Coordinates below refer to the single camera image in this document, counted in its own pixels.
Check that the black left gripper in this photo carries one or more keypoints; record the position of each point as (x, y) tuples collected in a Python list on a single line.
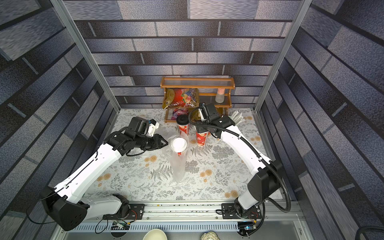
[(159, 142)]

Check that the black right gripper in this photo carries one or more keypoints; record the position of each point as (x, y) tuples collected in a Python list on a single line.
[(202, 124)]

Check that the translucent plastic carrier bag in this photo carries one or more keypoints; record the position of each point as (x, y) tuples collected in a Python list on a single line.
[(178, 163)]

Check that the red floral milk tea cup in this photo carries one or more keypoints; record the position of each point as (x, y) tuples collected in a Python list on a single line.
[(179, 145)]

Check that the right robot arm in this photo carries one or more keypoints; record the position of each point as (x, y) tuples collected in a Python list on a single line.
[(266, 174)]

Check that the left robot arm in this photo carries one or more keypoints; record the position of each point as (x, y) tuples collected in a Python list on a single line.
[(65, 203)]

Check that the black lid milk tea cup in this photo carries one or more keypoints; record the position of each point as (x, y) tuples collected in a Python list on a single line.
[(183, 123)]

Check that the pink snack packet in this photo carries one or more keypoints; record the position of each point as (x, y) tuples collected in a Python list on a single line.
[(178, 112)]

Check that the red snack bag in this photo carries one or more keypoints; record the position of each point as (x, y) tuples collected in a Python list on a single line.
[(187, 98)]

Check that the pink capped white bottle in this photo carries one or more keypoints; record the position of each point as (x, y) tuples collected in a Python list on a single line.
[(220, 96)]

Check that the gold snack bag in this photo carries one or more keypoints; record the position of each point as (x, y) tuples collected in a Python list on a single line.
[(168, 102)]

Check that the white round bowl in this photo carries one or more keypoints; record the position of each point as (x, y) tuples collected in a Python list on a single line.
[(155, 234)]

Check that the patterned round object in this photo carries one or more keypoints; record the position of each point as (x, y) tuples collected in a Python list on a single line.
[(210, 236)]

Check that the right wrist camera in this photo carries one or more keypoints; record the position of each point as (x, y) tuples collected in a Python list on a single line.
[(209, 113)]

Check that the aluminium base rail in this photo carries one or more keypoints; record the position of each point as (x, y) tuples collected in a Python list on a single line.
[(191, 217)]

